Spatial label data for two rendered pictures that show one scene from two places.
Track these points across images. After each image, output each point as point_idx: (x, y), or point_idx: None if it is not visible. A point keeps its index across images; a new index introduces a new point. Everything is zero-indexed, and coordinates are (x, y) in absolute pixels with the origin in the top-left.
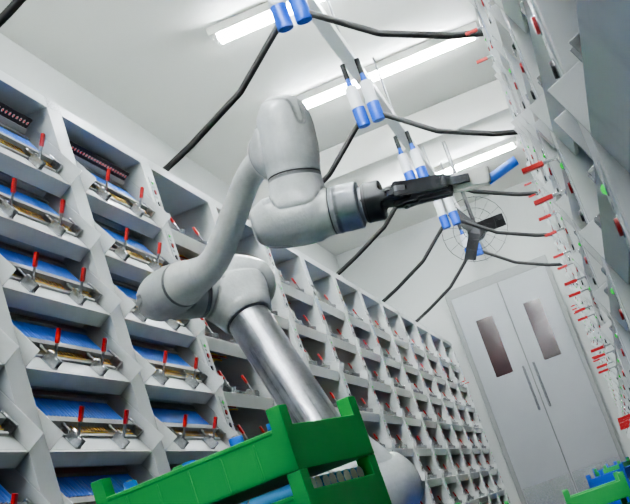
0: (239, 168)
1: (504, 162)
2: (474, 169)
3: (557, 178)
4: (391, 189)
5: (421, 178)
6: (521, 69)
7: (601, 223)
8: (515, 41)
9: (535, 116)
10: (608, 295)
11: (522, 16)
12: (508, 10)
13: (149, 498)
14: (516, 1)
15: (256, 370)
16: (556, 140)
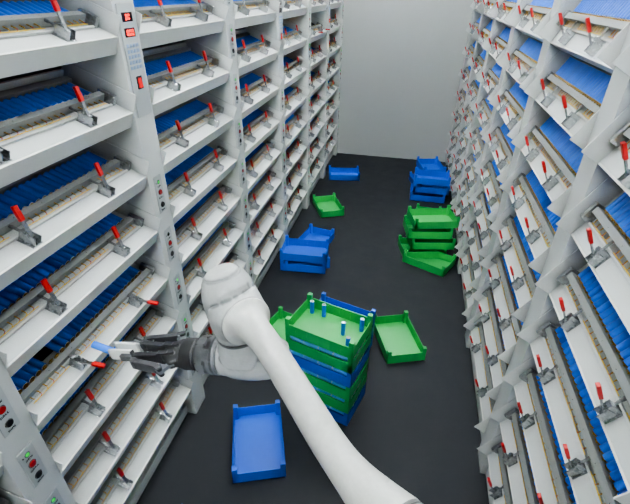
0: (277, 333)
1: (101, 343)
2: (123, 342)
3: (22, 400)
4: (185, 337)
5: (164, 334)
6: (171, 243)
7: (218, 264)
8: (172, 230)
9: (56, 325)
10: (101, 413)
11: (179, 219)
12: (176, 217)
13: (354, 316)
14: (186, 212)
15: None
16: (181, 266)
